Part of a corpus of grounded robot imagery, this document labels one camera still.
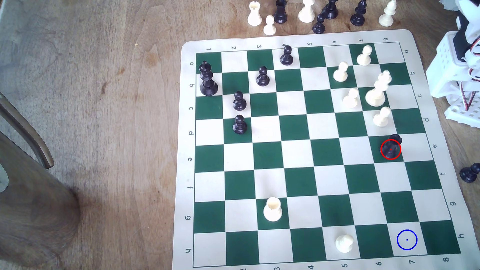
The short black chess piece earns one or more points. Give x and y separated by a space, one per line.
391 147

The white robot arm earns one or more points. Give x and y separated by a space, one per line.
446 63

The green and white chess mat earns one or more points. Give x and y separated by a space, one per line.
296 127

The black king chess piece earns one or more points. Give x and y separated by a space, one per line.
208 82

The tall black chess piece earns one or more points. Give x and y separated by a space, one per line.
330 10
280 13

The tall white chess piece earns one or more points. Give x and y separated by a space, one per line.
306 13

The white queen chess piece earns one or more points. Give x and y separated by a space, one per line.
376 93

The black pawn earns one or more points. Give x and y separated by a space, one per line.
469 174
319 25
287 56
262 77
239 101
239 125

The white rook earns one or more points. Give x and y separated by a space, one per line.
254 15
272 210

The white pawn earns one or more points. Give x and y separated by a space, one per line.
364 57
381 117
341 73
269 27
350 99
344 243

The black bishop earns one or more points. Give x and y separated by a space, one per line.
358 15

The white bishop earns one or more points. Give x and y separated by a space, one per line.
387 15

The brown wooden chair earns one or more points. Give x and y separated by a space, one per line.
33 210

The white paper scrap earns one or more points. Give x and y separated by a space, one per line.
447 3

